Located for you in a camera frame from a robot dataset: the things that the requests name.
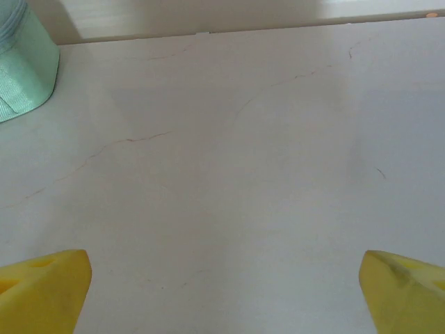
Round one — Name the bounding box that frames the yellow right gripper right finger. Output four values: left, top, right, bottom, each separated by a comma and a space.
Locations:
358, 249, 445, 334

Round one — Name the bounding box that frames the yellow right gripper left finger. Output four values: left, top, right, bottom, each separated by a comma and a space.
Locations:
0, 248, 93, 334

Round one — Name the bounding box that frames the green square lidded container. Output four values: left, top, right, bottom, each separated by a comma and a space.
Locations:
0, 0, 61, 123

